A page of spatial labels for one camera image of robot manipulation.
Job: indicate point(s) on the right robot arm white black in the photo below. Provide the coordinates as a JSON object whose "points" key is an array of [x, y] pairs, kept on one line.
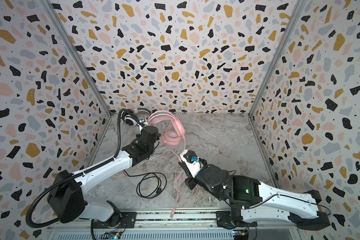
{"points": [[251, 200]]}

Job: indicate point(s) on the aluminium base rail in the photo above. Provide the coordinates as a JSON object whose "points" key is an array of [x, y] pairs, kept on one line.
{"points": [[186, 224]]}

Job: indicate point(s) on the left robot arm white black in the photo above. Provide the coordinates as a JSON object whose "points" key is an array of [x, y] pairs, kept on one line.
{"points": [[68, 200]]}

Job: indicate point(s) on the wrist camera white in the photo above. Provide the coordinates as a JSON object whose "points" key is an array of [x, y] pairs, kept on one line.
{"points": [[191, 163], [142, 121]]}

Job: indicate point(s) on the pink headphones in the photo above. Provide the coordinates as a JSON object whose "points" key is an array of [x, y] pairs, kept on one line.
{"points": [[175, 132]]}

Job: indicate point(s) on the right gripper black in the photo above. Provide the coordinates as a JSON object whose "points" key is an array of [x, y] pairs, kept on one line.
{"points": [[185, 173]]}

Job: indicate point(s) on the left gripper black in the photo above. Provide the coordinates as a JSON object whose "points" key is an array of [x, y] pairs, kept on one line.
{"points": [[138, 137]]}

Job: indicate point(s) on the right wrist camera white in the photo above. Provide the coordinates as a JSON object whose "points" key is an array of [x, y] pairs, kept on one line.
{"points": [[191, 163]]}

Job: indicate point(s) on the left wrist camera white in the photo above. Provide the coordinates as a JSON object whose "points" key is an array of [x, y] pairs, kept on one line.
{"points": [[142, 121]]}

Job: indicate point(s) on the white black headphones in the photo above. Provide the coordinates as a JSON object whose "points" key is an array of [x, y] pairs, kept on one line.
{"points": [[130, 116]]}

